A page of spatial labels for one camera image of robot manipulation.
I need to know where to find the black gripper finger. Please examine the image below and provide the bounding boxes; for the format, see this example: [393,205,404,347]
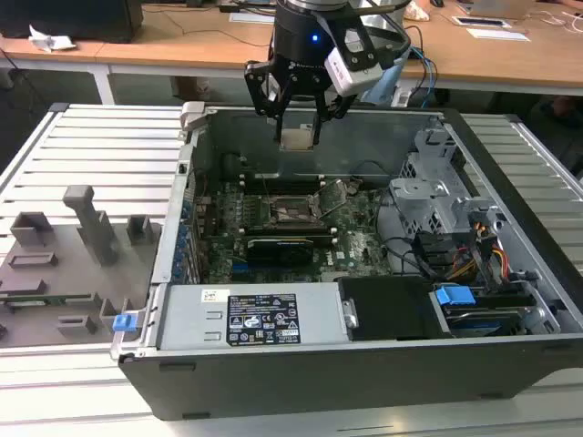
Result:
[312,92,355,147]
[243,58,293,140]

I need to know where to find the silver CPU plate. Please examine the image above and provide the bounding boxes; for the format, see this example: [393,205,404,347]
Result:
[278,128,316,152]

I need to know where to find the black RAM slot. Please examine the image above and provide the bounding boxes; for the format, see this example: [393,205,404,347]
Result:
[239,176,323,183]
[244,229,336,242]
[239,187,323,195]
[239,183,323,190]
[239,179,323,187]
[244,225,333,236]

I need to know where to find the CPU socket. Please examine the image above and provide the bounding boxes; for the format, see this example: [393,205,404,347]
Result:
[266,193,330,229]

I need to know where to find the white paper sheet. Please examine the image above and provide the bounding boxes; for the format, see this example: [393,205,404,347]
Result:
[466,27,532,42]
[229,11,277,25]

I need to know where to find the pale blue teach pendant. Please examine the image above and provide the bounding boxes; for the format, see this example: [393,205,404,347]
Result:
[357,56,414,108]

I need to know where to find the grey case latch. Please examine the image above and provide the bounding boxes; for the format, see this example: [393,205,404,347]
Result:
[179,102,210,133]

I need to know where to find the wooden desk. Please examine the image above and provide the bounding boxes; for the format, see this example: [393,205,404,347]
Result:
[386,6,583,97]
[0,4,277,107]

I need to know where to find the silver drive cage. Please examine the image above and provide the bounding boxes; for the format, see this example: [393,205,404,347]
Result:
[389,122,502,238]

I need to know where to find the green motherboard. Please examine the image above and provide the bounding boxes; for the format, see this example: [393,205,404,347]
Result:
[193,175,395,286]

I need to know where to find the black graphics card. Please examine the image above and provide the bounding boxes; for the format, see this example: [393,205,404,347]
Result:
[245,235,316,269]

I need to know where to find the white tablet device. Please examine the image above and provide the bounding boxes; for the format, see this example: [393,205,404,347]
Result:
[453,15,511,29]

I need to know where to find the silver shroud latch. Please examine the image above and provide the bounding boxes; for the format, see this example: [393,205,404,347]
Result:
[343,298,361,329]

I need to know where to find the black monitor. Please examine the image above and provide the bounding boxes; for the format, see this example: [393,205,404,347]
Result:
[0,0,145,45]

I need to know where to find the black plastic shroud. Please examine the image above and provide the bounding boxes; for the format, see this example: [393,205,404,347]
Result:
[337,276,452,342]

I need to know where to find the crumpled white paper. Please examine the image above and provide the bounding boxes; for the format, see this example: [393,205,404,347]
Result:
[27,25,77,54]

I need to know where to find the hard disk in blue carrier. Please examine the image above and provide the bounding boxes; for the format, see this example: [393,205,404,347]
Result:
[435,284,525,339]

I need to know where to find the silver power supply box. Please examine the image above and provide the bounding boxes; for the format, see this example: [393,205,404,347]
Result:
[157,281,347,351]

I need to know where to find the grey parts rack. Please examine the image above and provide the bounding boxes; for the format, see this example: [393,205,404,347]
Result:
[0,184,164,350]

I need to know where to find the black open PC case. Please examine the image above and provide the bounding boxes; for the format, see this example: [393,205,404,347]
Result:
[117,100,583,422]

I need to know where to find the blue plastic latch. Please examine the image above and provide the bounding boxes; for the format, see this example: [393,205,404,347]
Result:
[112,313,138,333]

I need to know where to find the green RAM stick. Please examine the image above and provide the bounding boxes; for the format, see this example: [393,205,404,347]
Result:
[0,294,92,305]

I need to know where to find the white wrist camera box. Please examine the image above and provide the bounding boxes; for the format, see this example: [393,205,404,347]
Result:
[323,27,384,97]

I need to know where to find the blue hanging cables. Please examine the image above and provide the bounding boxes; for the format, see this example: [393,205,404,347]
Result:
[409,25,441,108]

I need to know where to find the black wire bundle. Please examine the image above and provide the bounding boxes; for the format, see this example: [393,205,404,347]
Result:
[377,199,441,279]

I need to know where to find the yellow red wire bundle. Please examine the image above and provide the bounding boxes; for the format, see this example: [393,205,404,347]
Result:
[445,218,509,281]

